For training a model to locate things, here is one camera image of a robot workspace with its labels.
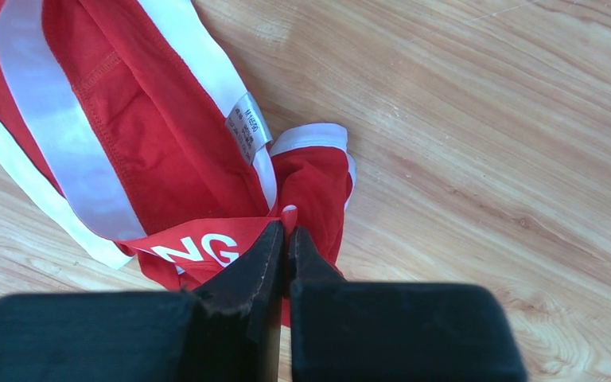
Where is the red underwear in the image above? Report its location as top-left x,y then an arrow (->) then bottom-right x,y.
0,0 -> 358,328

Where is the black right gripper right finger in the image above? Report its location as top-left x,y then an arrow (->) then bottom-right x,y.
288,227 -> 527,381

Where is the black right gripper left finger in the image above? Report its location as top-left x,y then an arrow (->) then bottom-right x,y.
0,222 -> 284,381

